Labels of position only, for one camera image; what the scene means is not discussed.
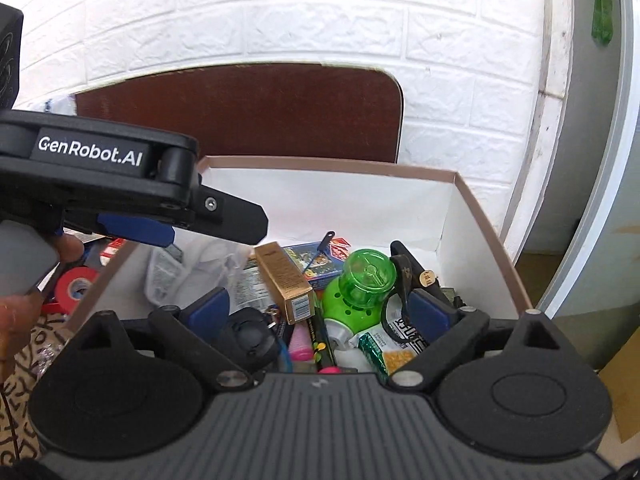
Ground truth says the desktop with lettered cloth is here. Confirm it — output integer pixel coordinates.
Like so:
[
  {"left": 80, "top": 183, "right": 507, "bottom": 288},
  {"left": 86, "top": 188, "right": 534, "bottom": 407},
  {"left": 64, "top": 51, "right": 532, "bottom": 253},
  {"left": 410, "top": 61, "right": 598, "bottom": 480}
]
[{"left": 0, "top": 310, "right": 73, "bottom": 466}]

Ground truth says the green snack packet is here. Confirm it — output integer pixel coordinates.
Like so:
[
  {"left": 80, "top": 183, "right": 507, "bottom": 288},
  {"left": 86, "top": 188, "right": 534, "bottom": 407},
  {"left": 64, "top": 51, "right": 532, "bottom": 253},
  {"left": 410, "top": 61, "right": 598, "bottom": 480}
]
[{"left": 358, "top": 332, "right": 419, "bottom": 379}]

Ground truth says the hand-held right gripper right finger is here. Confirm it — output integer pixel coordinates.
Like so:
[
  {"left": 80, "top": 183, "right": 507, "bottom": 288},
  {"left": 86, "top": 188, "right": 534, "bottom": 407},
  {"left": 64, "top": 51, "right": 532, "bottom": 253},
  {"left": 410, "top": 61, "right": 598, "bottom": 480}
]
[{"left": 389, "top": 290, "right": 576, "bottom": 391}]

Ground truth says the black cable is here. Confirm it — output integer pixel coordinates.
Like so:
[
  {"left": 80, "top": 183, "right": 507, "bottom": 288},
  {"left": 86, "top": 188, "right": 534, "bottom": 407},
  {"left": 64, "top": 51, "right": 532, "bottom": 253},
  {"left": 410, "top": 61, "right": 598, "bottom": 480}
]
[{"left": 0, "top": 359, "right": 22, "bottom": 463}]

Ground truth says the clear candy wrapper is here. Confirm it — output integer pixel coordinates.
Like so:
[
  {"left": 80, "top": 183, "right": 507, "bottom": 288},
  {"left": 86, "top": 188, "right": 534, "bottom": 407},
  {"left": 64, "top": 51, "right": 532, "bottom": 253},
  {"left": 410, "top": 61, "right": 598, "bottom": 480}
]
[{"left": 31, "top": 339, "right": 67, "bottom": 377}]

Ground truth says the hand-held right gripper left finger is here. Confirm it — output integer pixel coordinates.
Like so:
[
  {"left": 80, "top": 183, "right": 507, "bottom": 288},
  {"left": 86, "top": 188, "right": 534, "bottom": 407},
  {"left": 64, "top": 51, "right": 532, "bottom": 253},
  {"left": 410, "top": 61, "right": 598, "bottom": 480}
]
[{"left": 70, "top": 287, "right": 253, "bottom": 393}]

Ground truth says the cabinet glass door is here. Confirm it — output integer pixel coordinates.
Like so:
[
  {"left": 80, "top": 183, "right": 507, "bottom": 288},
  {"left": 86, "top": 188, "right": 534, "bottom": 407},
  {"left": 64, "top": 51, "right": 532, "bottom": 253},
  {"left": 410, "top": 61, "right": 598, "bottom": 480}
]
[{"left": 500, "top": 0, "right": 640, "bottom": 322}]

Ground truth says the green sticker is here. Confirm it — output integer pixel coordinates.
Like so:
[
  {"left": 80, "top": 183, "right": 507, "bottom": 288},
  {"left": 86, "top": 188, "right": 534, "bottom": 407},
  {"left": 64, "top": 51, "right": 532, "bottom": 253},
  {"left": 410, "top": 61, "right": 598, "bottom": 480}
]
[{"left": 591, "top": 0, "right": 615, "bottom": 47}]

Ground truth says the red white small box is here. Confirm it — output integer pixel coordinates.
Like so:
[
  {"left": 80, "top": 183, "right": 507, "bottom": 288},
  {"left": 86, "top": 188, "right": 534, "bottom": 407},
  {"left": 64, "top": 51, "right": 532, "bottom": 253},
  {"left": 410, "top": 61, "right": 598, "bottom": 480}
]
[{"left": 98, "top": 238, "right": 127, "bottom": 267}]

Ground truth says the brown cardboard box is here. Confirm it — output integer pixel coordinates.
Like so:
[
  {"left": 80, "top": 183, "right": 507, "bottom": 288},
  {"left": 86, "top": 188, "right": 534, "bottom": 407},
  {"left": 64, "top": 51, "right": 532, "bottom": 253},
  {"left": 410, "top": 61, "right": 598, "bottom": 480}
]
[{"left": 65, "top": 155, "right": 534, "bottom": 378}]

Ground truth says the white packet with black print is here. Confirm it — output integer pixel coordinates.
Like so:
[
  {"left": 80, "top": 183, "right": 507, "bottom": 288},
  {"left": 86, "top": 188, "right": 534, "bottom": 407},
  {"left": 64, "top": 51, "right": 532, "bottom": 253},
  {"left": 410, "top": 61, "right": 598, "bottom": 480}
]
[{"left": 381, "top": 304, "right": 432, "bottom": 352}]

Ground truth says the gold box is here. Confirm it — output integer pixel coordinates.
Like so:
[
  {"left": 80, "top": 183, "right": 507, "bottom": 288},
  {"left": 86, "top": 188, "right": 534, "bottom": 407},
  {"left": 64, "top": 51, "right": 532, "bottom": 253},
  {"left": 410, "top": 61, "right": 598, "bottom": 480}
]
[{"left": 254, "top": 241, "right": 317, "bottom": 325}]

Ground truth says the brown wooden chair back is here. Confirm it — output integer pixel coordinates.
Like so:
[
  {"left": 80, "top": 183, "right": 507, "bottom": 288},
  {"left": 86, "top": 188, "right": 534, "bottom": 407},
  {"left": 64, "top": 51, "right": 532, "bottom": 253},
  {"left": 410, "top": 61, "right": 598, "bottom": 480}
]
[{"left": 75, "top": 62, "right": 405, "bottom": 164}]

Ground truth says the black stick tool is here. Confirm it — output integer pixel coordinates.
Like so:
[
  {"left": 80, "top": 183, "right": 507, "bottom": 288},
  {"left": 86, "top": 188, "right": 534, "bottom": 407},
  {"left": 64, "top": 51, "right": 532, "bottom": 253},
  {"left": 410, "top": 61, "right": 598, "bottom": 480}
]
[{"left": 301, "top": 230, "right": 336, "bottom": 277}]

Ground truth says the red tape roll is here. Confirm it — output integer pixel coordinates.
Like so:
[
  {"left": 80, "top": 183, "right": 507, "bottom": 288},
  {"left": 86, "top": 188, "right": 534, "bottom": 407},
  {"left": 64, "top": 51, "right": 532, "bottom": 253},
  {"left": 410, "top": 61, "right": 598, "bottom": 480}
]
[{"left": 54, "top": 267, "right": 102, "bottom": 317}]

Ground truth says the black strap item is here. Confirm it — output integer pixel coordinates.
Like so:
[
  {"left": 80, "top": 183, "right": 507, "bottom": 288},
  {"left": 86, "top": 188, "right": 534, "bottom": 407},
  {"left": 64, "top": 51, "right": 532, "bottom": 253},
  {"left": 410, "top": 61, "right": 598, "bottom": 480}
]
[{"left": 381, "top": 240, "right": 463, "bottom": 342}]

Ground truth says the black scale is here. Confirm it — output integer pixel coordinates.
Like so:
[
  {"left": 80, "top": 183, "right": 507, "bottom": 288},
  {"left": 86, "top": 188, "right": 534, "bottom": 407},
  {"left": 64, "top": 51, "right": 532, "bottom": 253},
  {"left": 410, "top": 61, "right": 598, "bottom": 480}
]
[{"left": 226, "top": 307, "right": 282, "bottom": 372}]

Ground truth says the playing card box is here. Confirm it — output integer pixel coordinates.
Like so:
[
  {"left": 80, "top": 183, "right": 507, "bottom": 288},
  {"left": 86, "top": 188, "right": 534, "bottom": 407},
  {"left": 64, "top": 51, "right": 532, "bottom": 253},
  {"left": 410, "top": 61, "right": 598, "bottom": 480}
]
[{"left": 281, "top": 237, "right": 357, "bottom": 291}]

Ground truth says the pink highlighter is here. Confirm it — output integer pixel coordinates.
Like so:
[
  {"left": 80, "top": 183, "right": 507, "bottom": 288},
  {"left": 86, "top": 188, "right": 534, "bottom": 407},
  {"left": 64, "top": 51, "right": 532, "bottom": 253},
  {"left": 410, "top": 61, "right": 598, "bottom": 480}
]
[{"left": 290, "top": 305, "right": 342, "bottom": 375}]

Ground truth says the green plastic bottle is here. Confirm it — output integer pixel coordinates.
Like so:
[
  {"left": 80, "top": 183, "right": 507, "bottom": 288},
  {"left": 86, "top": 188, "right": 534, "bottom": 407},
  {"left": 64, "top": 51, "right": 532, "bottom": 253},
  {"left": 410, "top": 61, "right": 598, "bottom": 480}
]
[{"left": 321, "top": 248, "right": 399, "bottom": 342}]

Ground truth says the clear plastic bag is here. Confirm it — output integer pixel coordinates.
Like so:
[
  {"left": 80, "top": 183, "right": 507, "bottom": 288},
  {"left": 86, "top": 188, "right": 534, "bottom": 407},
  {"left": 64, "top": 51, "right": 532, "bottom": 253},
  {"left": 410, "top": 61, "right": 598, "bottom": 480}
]
[{"left": 144, "top": 236, "right": 261, "bottom": 312}]

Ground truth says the floral cloth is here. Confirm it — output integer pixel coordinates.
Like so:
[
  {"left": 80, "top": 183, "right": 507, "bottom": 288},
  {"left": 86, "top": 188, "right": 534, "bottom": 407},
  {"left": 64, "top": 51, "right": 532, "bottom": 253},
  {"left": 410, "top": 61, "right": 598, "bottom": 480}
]
[{"left": 41, "top": 92, "right": 77, "bottom": 114}]

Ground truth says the person's left hand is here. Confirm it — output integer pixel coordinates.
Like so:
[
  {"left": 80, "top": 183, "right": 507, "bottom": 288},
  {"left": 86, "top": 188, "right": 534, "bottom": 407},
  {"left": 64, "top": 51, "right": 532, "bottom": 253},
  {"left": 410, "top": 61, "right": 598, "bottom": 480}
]
[{"left": 0, "top": 235, "right": 87, "bottom": 379}]

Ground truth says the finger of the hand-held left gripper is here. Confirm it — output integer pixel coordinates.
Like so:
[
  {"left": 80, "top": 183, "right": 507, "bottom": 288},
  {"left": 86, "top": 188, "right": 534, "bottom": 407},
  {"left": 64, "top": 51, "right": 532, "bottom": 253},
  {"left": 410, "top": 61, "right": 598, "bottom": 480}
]
[
  {"left": 192, "top": 184, "right": 269, "bottom": 247},
  {"left": 97, "top": 212, "right": 177, "bottom": 249}
]

